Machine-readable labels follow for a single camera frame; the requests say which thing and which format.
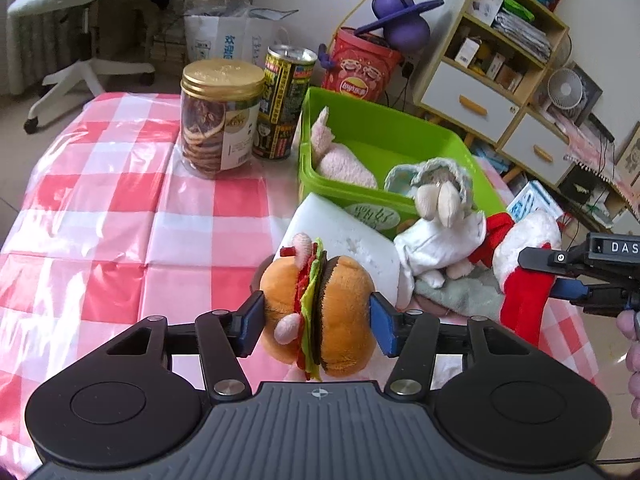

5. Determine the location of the red white santa plush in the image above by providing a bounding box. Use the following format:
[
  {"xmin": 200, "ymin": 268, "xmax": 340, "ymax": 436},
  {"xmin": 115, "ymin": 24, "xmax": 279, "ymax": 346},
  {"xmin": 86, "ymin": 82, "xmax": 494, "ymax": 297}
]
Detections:
[{"xmin": 469, "ymin": 209, "xmax": 561, "ymax": 346}]

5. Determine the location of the grey green towel cloth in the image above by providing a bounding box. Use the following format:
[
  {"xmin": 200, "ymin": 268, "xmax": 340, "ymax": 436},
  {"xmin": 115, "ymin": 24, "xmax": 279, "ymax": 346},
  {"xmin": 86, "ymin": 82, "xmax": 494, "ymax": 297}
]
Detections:
[{"xmin": 414, "ymin": 266, "xmax": 504, "ymax": 321}]

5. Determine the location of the hamburger plush toy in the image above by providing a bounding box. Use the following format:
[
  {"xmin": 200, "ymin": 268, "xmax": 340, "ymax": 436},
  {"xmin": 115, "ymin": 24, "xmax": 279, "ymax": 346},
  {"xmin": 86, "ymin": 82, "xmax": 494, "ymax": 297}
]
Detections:
[{"xmin": 258, "ymin": 233, "xmax": 376, "ymax": 382}]

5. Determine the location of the grey white plush bunny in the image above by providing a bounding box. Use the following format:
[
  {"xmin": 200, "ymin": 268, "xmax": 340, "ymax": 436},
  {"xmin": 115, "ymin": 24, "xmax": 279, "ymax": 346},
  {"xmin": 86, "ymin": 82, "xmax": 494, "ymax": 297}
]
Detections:
[{"xmin": 384, "ymin": 157, "xmax": 487, "ymax": 288}]

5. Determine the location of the white foam sponge block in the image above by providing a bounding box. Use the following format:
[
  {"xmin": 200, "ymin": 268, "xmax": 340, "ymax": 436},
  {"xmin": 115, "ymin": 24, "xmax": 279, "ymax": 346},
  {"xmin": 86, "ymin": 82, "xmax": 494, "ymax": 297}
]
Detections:
[{"xmin": 276, "ymin": 193, "xmax": 410, "ymax": 311}]

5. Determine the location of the person right hand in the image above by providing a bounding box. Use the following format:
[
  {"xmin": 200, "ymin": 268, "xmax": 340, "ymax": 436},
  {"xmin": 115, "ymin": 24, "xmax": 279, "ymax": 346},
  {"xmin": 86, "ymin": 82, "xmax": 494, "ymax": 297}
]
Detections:
[{"xmin": 616, "ymin": 310, "xmax": 640, "ymax": 420}]

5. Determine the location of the blue white milk carton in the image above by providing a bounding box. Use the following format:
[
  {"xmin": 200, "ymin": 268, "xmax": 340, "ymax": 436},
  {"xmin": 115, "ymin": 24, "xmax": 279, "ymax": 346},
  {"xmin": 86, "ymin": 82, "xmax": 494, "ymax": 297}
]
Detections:
[{"xmin": 506, "ymin": 180, "xmax": 564, "ymax": 222}]

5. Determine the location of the framed picture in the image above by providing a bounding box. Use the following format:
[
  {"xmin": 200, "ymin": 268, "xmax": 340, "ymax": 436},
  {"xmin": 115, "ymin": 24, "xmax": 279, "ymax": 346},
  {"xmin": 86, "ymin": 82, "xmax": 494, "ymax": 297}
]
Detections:
[{"xmin": 615, "ymin": 122, "xmax": 640, "ymax": 185}]

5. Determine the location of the red white checkered tablecloth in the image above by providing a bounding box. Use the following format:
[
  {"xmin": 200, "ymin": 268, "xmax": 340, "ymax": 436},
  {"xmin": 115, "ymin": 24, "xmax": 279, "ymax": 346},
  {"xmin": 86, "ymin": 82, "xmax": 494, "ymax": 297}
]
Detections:
[{"xmin": 0, "ymin": 91, "xmax": 601, "ymax": 479}]

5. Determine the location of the small white desk fan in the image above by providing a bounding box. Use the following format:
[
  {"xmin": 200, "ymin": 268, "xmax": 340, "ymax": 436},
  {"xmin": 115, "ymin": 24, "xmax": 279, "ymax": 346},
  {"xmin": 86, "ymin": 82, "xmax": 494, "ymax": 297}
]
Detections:
[{"xmin": 544, "ymin": 67, "xmax": 584, "ymax": 120}]

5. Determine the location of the wooden white drawer cabinet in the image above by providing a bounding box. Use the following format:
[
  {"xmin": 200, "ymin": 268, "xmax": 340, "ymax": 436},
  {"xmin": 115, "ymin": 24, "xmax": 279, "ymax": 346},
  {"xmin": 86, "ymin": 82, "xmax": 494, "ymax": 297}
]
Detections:
[{"xmin": 412, "ymin": 0, "xmax": 572, "ymax": 186}]

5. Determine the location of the pink plush toy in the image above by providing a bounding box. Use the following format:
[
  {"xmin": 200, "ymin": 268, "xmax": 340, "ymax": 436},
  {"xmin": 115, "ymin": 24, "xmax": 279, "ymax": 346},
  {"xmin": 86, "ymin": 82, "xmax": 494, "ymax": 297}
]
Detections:
[{"xmin": 309, "ymin": 106, "xmax": 378, "ymax": 188}]

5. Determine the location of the green plastic cookie bin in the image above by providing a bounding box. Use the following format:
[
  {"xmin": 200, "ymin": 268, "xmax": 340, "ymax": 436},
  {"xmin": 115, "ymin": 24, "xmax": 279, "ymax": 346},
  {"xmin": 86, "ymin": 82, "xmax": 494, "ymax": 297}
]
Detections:
[{"xmin": 298, "ymin": 87, "xmax": 506, "ymax": 240}]

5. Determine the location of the gold lid cookie jar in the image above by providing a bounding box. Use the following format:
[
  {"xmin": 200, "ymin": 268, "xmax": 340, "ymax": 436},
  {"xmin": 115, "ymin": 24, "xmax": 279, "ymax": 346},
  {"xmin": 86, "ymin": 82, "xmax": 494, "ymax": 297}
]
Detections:
[{"xmin": 179, "ymin": 58, "xmax": 265, "ymax": 179}]

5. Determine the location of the red Lays chip bucket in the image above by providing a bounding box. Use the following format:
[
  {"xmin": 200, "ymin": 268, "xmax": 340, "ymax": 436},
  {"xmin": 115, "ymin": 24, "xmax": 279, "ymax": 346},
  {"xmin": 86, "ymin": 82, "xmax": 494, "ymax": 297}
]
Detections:
[{"xmin": 318, "ymin": 27, "xmax": 402, "ymax": 102}]

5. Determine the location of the yellow black tin can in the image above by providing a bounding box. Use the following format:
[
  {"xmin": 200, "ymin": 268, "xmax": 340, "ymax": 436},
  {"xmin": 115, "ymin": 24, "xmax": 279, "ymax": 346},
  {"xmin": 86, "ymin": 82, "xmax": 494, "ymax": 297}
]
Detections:
[{"xmin": 253, "ymin": 44, "xmax": 318, "ymax": 160}]

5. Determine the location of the purple saturn hopper ball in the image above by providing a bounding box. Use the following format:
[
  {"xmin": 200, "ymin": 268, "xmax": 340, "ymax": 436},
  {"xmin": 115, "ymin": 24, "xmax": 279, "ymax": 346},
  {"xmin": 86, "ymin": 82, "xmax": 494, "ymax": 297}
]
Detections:
[{"xmin": 354, "ymin": 0, "xmax": 445, "ymax": 53}]

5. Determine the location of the white blue paper bag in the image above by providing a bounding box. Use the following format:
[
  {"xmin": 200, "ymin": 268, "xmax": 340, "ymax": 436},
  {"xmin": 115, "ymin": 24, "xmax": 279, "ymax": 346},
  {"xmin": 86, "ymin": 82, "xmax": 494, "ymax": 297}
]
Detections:
[{"xmin": 182, "ymin": 0, "xmax": 298, "ymax": 68}]

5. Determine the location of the white office chair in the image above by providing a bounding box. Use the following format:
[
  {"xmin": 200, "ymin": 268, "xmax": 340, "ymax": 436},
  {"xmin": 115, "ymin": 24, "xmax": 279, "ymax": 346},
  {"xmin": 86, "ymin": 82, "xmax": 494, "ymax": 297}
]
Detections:
[{"xmin": 8, "ymin": 0, "xmax": 155, "ymax": 134}]

